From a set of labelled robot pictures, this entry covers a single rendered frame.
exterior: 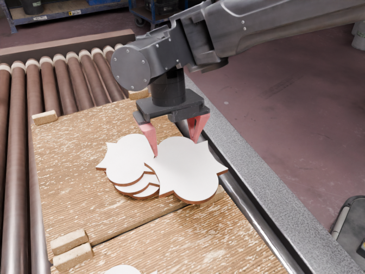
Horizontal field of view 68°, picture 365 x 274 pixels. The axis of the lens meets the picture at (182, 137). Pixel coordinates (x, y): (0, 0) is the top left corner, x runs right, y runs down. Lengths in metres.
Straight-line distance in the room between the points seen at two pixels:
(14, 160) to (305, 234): 0.67
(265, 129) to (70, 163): 1.79
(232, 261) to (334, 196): 1.50
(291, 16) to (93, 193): 0.49
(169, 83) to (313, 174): 1.70
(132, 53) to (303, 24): 0.18
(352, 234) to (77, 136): 1.26
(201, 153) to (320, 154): 1.76
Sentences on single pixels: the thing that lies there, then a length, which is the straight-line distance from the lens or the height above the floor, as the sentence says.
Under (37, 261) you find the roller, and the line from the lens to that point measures 0.58.
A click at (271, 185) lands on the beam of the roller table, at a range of 0.64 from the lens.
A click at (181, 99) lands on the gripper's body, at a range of 0.43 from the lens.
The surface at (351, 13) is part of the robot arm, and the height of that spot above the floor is 1.33.
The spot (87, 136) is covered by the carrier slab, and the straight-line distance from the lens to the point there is 0.74.
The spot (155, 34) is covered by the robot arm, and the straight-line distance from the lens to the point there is 0.40.
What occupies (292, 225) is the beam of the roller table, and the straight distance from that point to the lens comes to 0.60.
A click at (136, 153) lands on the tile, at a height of 0.98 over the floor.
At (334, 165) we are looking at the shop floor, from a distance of 2.15.
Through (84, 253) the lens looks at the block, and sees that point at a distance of 0.51.
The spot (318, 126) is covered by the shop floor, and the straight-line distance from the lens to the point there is 2.43.
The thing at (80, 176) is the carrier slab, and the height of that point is 0.94.
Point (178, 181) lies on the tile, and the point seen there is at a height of 1.05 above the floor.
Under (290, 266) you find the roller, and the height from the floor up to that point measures 0.92.
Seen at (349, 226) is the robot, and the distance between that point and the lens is 1.55.
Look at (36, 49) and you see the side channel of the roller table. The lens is 1.24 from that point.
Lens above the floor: 1.40
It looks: 42 degrees down
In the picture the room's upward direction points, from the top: straight up
